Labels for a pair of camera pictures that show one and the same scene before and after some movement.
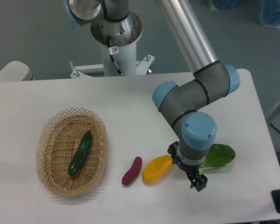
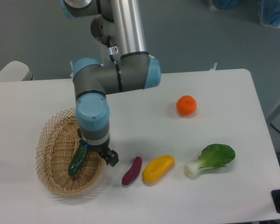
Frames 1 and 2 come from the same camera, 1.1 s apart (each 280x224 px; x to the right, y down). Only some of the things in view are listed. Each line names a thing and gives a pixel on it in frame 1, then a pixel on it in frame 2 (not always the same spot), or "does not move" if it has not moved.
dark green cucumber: (81, 154) does not move
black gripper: (199, 182) -> (111, 157)
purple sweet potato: (132, 171) does not move
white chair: (14, 71) does not move
